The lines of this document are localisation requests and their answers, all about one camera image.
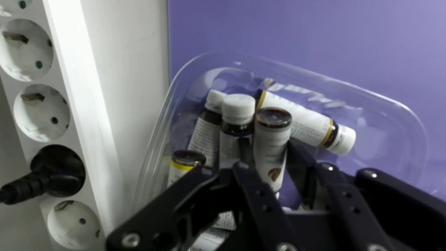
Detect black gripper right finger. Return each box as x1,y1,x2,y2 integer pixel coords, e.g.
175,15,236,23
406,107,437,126
285,138,446,251

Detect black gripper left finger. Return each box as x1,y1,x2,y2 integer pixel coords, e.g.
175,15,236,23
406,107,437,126
104,159,298,251

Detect small bottle black cap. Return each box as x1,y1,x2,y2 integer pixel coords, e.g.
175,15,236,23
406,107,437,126
252,106,293,195

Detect clear plastic container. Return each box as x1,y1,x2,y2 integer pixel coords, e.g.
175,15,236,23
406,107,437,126
130,51,429,220

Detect small brown bottle white cap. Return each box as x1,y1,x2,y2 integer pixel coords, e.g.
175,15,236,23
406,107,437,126
254,89,358,157

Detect purple table mat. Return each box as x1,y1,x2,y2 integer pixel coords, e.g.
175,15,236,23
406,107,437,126
167,0,446,200

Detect white power strip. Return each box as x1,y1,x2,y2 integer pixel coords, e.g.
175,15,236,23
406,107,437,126
0,0,123,251

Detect small bottle yellow ring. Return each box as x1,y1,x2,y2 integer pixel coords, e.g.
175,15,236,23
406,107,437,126
165,147,207,188

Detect black power cable with plug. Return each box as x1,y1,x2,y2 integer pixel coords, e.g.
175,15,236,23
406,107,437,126
0,143,87,206

